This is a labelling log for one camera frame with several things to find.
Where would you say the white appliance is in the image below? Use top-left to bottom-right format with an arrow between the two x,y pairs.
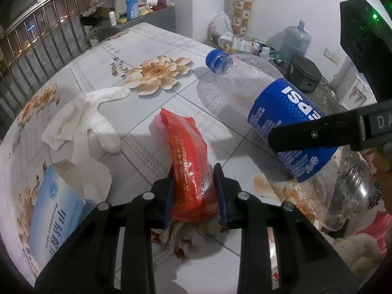
334,64 -> 378,111

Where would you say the wall socket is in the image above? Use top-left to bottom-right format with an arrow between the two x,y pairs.
324,48 -> 341,65

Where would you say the white plastic bag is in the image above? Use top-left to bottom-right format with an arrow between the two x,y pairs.
208,11 -> 234,39

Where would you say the red snack packet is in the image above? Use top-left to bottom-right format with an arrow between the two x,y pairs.
149,108 -> 219,222

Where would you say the pile of printed cartons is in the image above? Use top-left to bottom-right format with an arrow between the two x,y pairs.
217,34 -> 285,65

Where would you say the white plush toy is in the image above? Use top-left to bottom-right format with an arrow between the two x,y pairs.
331,233 -> 383,280

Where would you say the blue detergent bottle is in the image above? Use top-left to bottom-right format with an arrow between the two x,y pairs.
125,0 -> 141,20

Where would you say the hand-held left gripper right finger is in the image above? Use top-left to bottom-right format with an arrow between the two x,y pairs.
213,162 -> 359,294

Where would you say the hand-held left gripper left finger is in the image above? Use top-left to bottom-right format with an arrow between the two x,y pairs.
34,163 -> 176,294

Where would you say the crumpled white glove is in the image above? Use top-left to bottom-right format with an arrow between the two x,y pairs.
41,86 -> 132,163

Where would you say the light blue medicine box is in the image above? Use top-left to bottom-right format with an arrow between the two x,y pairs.
28,159 -> 112,270

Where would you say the large clear water jug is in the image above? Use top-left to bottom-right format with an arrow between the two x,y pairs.
280,20 -> 312,67

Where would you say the white cable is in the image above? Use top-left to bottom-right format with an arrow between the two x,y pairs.
318,78 -> 339,100

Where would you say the clear bottle with blue label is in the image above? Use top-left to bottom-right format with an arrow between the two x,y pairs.
196,49 -> 377,232

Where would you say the metal balcony railing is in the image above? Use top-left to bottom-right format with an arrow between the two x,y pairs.
0,0 -> 117,141

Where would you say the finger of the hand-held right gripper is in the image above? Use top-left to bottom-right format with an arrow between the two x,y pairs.
269,111 -> 366,153

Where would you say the black round cooker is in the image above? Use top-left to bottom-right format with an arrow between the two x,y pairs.
286,56 -> 324,94

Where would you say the black cloth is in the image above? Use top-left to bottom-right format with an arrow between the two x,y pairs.
80,15 -> 103,27

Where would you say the cardboard box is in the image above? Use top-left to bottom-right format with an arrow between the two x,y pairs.
92,0 -> 116,19

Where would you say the pink cloth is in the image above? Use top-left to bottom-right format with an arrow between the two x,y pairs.
352,211 -> 388,248

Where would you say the patterned board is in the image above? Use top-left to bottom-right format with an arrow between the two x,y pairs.
232,0 -> 256,36

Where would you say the grey cabinet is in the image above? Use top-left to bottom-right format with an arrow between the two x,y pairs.
92,4 -> 177,38

